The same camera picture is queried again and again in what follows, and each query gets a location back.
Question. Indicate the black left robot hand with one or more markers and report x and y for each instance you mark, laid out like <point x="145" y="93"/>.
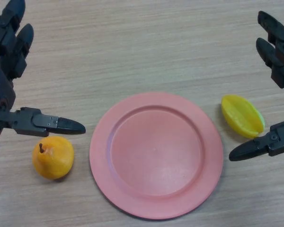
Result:
<point x="4" y="71"/>

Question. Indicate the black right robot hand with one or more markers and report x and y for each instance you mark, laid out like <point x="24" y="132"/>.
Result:
<point x="280" y="71"/>

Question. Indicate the yellow starfruit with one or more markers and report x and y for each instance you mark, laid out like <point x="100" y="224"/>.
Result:
<point x="242" y="116"/>

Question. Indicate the yellow orange pear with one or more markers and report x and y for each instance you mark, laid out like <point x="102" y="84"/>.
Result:
<point x="54" y="158"/>

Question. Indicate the pink round plate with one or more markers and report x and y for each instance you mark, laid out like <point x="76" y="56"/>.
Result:
<point x="156" y="153"/>

